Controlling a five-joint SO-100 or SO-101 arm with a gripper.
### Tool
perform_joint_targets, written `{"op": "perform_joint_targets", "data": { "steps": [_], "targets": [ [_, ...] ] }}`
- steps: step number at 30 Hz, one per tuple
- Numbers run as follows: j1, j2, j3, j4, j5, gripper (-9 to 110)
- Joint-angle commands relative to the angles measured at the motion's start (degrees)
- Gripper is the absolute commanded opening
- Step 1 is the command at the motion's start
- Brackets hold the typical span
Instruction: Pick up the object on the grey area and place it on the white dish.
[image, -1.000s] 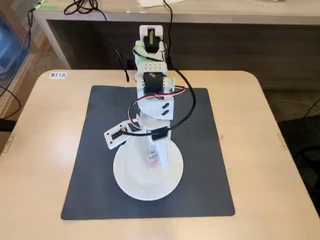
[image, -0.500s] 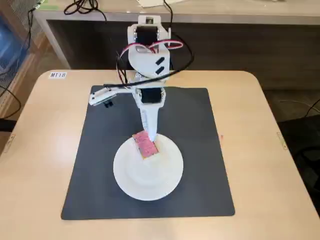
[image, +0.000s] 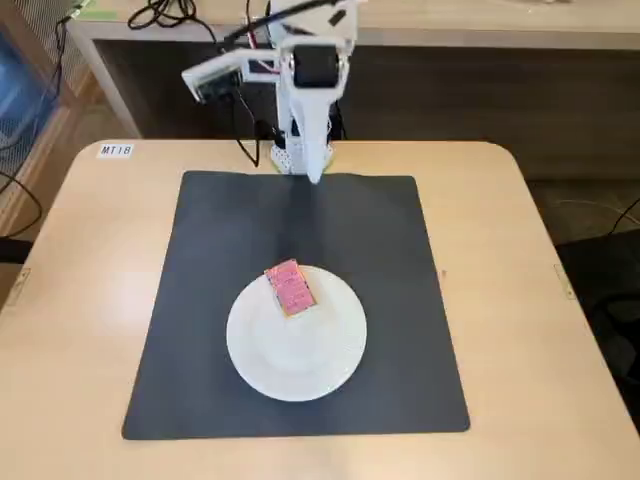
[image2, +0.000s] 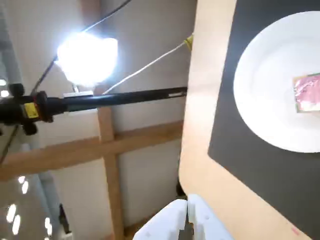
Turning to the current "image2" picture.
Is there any white round dish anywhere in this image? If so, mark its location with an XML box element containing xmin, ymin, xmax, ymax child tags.
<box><xmin>233</xmin><ymin>11</ymin><xmax>320</xmax><ymax>154</ymax></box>

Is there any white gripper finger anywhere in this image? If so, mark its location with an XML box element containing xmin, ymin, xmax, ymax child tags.
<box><xmin>187</xmin><ymin>193</ymin><xmax>236</xmax><ymax>240</ymax></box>
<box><xmin>131</xmin><ymin>198</ymin><xmax>189</xmax><ymax>240</ymax></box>

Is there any wooden wall frame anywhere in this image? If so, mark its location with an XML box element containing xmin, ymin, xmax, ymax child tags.
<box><xmin>0</xmin><ymin>84</ymin><xmax>185</xmax><ymax>240</ymax></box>

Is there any bright white lamp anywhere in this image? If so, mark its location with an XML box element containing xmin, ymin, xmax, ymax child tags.
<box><xmin>56</xmin><ymin>31</ymin><xmax>119</xmax><ymax>88</ymax></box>

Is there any thin white cable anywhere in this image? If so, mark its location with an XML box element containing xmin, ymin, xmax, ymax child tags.
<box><xmin>101</xmin><ymin>41</ymin><xmax>191</xmax><ymax>96</ymax></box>

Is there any black camera stand pole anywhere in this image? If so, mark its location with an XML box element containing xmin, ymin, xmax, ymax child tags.
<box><xmin>0</xmin><ymin>83</ymin><xmax>188</xmax><ymax>136</ymax></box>

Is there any thin black cable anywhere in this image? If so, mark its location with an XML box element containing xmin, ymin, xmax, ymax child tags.
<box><xmin>30</xmin><ymin>0</ymin><xmax>131</xmax><ymax>95</ymax></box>

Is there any yellow table clamp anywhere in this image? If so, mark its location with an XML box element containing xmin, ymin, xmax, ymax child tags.
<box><xmin>183</xmin><ymin>33</ymin><xmax>195</xmax><ymax>51</ymax></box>

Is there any dark grey mat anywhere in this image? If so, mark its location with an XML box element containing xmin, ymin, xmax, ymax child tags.
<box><xmin>207</xmin><ymin>0</ymin><xmax>320</xmax><ymax>240</ymax></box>

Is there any pink small box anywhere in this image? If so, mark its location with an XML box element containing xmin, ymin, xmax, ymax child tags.
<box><xmin>291</xmin><ymin>72</ymin><xmax>320</xmax><ymax>114</ymax></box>

